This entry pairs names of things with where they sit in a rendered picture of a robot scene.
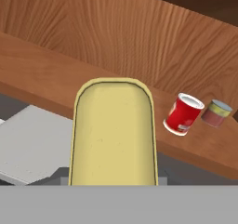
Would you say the small reddish can, olive band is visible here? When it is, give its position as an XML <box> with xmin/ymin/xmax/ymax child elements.
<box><xmin>200</xmin><ymin>99</ymin><xmax>233</xmax><ymax>129</ymax></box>

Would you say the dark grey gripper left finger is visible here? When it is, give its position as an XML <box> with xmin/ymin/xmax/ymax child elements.
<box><xmin>30</xmin><ymin>166</ymin><xmax>72</xmax><ymax>187</ymax></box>

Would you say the red can with white rims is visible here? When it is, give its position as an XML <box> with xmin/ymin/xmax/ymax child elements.
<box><xmin>163</xmin><ymin>92</ymin><xmax>205</xmax><ymax>138</ymax></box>

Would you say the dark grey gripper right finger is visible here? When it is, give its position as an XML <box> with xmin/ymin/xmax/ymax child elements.
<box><xmin>156</xmin><ymin>168</ymin><xmax>169</xmax><ymax>187</ymax></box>

